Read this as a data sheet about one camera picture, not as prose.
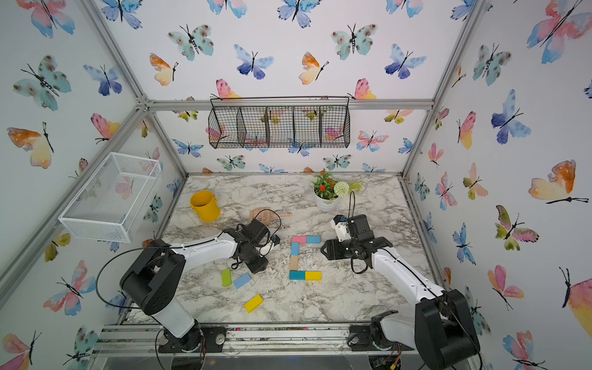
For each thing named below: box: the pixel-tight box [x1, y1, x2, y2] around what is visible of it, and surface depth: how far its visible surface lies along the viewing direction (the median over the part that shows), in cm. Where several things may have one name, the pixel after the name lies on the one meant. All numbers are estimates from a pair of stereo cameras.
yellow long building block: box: [243, 293, 264, 314], surface depth 82 cm
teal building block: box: [289, 270, 306, 281], surface depth 90 cm
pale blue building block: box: [233, 272, 252, 290], surface depth 88 cm
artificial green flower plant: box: [312, 169, 364, 204], surface depth 98 cm
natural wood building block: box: [289, 255, 299, 271], surface depth 93 cm
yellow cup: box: [189, 190, 222, 223], surface depth 101 cm
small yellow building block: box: [304, 271, 323, 282], surface depth 89 cm
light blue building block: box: [291, 242, 300, 256], surface depth 95 cm
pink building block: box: [292, 235, 308, 244], surface depth 98 cm
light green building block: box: [222, 268, 233, 287], surface depth 88 cm
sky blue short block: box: [306, 235, 322, 244], surface depth 99 cm
